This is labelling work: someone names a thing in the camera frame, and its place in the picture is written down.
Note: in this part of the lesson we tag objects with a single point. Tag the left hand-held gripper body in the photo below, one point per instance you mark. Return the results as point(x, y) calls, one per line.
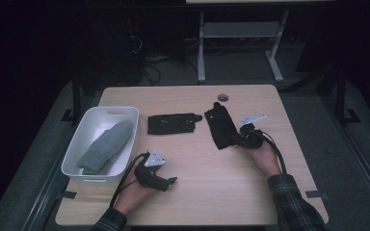
point(152, 173)

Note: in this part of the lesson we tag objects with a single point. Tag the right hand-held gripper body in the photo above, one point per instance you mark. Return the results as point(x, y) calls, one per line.
point(252, 136)

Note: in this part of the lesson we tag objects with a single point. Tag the plain black glove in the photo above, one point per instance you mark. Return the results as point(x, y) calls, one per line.
point(221, 128)

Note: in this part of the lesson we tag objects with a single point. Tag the plain grey knit mitten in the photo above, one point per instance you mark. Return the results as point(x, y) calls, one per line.
point(109, 146)

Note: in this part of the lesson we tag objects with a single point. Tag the white plastic bin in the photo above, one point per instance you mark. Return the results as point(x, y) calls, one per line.
point(77, 150)

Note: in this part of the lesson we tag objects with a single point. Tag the person's right hand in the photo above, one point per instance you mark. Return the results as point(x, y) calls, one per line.
point(266, 160)

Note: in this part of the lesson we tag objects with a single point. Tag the person's left hand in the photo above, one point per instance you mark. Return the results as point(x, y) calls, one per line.
point(131, 195)

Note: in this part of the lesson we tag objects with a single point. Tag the grey round table grommet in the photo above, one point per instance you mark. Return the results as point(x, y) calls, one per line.
point(223, 97)

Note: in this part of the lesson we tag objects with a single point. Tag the black glove with light specks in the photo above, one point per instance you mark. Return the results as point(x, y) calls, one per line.
point(170, 123)

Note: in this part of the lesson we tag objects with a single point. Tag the black upright post with foot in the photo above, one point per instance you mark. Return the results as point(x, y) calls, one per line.
point(76, 96)
point(340, 96)

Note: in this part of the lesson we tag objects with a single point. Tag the metal frame rail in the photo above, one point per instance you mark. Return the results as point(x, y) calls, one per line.
point(359, 160)
point(49, 183)

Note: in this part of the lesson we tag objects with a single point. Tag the grey metal stand frame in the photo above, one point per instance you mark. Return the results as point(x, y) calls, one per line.
point(237, 29)

